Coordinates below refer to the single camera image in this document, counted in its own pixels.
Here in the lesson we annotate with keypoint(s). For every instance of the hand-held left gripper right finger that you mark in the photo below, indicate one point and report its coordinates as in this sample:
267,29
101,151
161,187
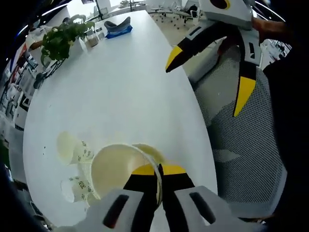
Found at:
193,210

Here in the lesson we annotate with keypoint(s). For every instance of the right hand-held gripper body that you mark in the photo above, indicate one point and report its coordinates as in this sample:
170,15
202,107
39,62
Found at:
234,13

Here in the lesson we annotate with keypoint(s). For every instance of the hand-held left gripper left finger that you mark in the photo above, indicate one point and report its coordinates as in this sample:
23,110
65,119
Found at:
113,210

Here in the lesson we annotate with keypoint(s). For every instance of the person's right hand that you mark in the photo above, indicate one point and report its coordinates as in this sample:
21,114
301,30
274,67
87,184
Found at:
270,27

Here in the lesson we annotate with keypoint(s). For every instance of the grey mesh office chair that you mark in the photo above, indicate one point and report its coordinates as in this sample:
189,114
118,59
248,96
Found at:
253,157

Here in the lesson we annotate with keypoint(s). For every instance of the glass jar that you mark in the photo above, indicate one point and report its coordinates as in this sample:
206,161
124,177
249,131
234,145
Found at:
100,33
91,41

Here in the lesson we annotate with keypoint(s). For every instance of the green potted plant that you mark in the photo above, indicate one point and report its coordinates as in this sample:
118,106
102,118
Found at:
62,41

